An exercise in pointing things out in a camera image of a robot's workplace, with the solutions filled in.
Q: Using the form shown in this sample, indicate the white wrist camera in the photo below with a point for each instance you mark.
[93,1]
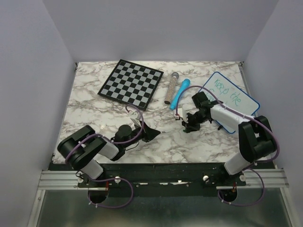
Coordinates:
[180,114]
[135,118]

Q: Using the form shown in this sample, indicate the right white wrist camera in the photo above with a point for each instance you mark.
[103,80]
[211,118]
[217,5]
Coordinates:
[180,114]

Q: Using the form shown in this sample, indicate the glitter tube silver cap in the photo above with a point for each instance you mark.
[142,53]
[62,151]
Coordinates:
[171,88]

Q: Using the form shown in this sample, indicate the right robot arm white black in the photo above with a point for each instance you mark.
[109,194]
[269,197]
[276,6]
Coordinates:
[255,135]

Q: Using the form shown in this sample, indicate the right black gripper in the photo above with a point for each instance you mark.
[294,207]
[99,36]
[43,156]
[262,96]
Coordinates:
[190,126]

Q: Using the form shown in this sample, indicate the blue framed whiteboard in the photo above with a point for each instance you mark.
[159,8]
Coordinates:
[230,94]

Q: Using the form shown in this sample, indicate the black grey chessboard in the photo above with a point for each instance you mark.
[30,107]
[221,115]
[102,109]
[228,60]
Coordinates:
[131,83]

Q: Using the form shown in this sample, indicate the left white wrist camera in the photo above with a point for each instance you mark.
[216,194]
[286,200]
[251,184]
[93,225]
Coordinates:
[135,118]

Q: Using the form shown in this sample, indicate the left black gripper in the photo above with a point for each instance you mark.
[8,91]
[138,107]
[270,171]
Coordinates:
[148,134]

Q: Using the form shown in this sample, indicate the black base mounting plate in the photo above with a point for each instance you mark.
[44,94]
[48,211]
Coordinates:
[161,180]

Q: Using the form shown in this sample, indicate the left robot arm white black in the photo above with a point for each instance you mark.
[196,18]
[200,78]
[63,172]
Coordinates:
[81,147]

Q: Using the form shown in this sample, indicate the blue toy microphone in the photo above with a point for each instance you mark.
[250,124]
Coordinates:
[185,84]

